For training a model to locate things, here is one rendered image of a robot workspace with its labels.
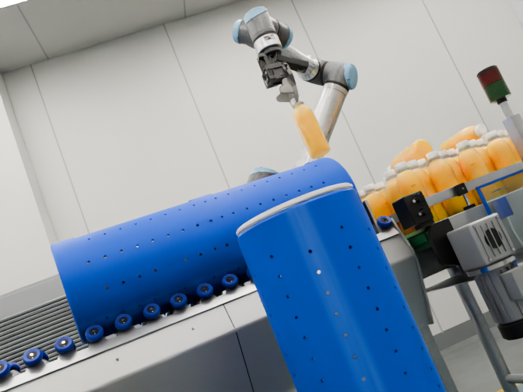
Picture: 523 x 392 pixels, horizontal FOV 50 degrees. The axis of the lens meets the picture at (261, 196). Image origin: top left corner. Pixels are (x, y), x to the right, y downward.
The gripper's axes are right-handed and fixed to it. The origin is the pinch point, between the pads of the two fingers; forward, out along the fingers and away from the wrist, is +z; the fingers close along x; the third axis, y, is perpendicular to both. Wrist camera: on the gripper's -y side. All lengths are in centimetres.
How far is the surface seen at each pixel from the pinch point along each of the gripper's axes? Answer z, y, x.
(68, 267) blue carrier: 37, 82, 22
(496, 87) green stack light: 26, -46, 33
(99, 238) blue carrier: 31, 73, 18
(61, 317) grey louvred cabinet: 22, 110, -149
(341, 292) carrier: 68, 32, 63
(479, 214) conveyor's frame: 58, -34, 18
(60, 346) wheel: 55, 89, 20
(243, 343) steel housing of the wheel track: 69, 46, 16
